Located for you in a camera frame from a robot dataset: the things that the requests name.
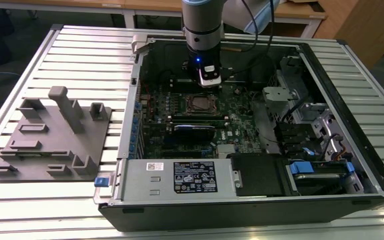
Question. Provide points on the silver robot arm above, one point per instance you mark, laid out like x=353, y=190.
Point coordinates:
x=202, y=22

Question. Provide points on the silver CPU green edge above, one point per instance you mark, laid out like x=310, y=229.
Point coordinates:
x=202, y=103

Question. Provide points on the wooden desk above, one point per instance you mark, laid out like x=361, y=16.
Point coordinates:
x=299, y=15

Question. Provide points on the wooden cabinet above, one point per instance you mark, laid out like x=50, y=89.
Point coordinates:
x=362, y=30

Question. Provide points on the black graphics card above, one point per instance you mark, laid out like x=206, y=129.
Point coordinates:
x=194, y=133

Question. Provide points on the hard disk in blue carrier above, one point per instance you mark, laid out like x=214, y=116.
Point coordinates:
x=302, y=167

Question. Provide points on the black PC case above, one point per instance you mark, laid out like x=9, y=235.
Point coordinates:
x=211, y=220

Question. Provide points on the black plastic shroud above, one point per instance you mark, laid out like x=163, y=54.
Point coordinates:
x=258, y=175

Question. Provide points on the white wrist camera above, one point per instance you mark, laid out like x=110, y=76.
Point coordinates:
x=210, y=77

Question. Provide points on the grey case stop block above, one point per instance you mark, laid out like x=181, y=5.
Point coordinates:
x=141, y=41

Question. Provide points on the green motherboard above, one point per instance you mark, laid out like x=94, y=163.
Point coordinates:
x=238, y=130

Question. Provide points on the silver metal bracket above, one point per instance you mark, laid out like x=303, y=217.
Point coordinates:
x=277, y=97

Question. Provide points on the CPU socket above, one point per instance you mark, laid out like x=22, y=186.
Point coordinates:
x=202, y=112

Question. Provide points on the grey parts rack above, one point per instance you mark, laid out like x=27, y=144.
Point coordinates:
x=55, y=150

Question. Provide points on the grey power supply unit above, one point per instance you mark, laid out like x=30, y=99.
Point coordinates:
x=138, y=185

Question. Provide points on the silver finned heatsink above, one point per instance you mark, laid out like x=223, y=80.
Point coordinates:
x=227, y=148

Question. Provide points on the metal drive cage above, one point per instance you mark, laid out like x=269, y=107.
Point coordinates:
x=301, y=86

